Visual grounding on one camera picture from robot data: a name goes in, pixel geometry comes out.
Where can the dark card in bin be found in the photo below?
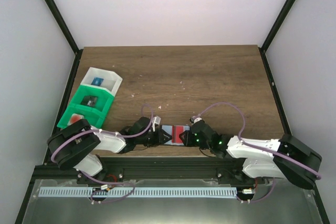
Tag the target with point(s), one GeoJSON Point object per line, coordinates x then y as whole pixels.
{"type": "Point", "coordinates": [89, 100]}

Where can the red and white card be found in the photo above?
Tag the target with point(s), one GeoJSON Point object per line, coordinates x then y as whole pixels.
{"type": "Point", "coordinates": [74, 118]}

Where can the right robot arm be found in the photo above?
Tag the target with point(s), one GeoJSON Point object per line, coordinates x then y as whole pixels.
{"type": "Point", "coordinates": [285, 157]}

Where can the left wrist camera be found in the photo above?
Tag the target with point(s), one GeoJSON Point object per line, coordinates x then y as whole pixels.
{"type": "Point", "coordinates": [155, 122]}

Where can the green plastic bin middle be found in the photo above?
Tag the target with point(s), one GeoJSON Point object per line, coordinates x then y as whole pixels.
{"type": "Point", "coordinates": [104, 102]}

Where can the black leather card holder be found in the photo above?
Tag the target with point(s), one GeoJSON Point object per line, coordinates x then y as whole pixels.
{"type": "Point", "coordinates": [169, 129]}

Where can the green plastic bin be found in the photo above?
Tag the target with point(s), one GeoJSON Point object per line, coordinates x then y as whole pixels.
{"type": "Point", "coordinates": [95, 117]}
{"type": "Point", "coordinates": [104, 102]}

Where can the green plastic bin front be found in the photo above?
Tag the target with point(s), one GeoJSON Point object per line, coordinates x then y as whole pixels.
{"type": "Point", "coordinates": [95, 117]}

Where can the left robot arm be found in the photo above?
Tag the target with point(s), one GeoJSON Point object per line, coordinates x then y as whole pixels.
{"type": "Point", "coordinates": [72, 147]}

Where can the white plastic bin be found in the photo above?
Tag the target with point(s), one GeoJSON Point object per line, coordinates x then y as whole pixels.
{"type": "Point", "coordinates": [111, 83]}

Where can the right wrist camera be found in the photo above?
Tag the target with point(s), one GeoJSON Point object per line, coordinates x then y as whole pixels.
{"type": "Point", "coordinates": [195, 119]}

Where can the black aluminium frame rail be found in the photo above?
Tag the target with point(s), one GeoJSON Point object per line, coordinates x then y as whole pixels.
{"type": "Point", "coordinates": [225, 171]}

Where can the light blue cable duct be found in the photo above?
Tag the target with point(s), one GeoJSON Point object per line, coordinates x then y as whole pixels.
{"type": "Point", "coordinates": [141, 192]}

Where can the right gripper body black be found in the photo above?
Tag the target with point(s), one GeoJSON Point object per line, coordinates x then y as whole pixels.
{"type": "Point", "coordinates": [205, 145]}

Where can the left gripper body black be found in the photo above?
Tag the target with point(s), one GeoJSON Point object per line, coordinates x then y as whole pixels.
{"type": "Point", "coordinates": [151, 141]}

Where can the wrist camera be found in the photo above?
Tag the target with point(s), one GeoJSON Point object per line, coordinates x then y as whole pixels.
{"type": "Point", "coordinates": [195, 119]}
{"type": "Point", "coordinates": [155, 122]}

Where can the blue card in bin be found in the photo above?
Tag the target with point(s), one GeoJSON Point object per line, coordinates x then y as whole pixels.
{"type": "Point", "coordinates": [97, 81]}

